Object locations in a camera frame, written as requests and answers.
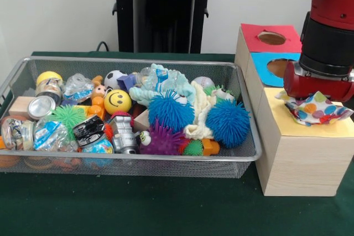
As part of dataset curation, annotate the blue spiky ball with eyes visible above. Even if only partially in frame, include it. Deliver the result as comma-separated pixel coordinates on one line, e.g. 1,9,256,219
148,89,196,133

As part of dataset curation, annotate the yellow smiley ball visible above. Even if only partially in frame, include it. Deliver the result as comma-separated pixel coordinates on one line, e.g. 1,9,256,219
103,89,133,115

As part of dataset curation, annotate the wooden box with three holes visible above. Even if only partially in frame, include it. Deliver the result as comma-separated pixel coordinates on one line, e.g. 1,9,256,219
234,23,354,197

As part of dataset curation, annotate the polka dot cloth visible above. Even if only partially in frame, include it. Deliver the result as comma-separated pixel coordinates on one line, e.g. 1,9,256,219
275,90,354,127

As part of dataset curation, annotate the light blue knitted cloth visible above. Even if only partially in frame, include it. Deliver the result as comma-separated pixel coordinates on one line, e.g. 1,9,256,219
129,63,197,107

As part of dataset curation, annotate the dark green table cloth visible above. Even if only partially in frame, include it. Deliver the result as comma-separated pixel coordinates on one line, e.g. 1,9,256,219
0,51,354,236

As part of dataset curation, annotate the black and white soccer ball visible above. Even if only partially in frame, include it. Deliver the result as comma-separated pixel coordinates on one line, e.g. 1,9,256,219
104,70,129,92

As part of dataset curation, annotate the purple spiky toy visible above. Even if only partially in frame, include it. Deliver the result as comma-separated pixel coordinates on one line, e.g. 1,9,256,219
138,119,189,156

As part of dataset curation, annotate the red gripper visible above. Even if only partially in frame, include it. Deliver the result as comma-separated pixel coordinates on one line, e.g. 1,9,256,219
283,61,354,103

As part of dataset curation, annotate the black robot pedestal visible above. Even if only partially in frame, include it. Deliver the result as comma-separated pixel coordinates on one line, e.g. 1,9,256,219
106,0,223,54

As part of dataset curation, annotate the cream knitted cloth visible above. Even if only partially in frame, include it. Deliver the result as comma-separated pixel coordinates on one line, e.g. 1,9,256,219
184,81,222,140

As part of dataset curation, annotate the black cable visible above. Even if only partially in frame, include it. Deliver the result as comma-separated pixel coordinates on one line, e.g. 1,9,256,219
95,41,111,53

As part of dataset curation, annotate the small green spiky ball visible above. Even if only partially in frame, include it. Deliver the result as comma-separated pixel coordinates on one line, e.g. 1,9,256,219
181,139,205,156

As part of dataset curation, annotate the white baseball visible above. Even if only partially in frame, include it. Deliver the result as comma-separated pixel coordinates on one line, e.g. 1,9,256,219
191,76,216,89

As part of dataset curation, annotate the silver mesh bin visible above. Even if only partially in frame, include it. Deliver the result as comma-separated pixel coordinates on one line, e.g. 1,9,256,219
0,56,262,179

